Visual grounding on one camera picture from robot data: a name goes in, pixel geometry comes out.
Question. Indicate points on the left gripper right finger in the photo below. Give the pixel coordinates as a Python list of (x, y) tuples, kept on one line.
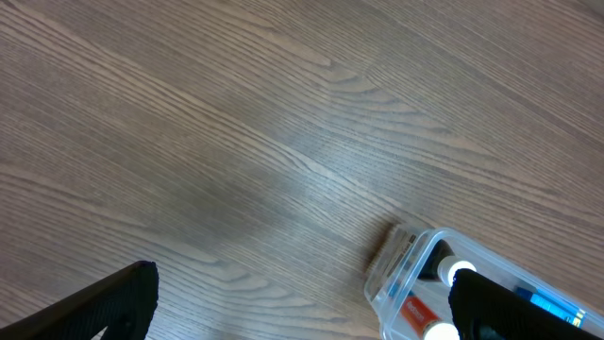
[(483, 309)]

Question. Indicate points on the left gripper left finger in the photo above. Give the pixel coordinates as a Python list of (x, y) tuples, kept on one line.
[(120, 306)]

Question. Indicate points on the orange bottle white cap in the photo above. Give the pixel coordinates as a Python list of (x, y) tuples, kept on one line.
[(426, 324)]

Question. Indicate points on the dark bottle white cap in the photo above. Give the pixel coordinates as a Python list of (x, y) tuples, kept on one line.
[(442, 265)]

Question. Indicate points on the blue box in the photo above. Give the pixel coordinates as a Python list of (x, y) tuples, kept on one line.
[(564, 310)]

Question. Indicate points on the clear plastic container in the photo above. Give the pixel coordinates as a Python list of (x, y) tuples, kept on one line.
[(393, 274)]

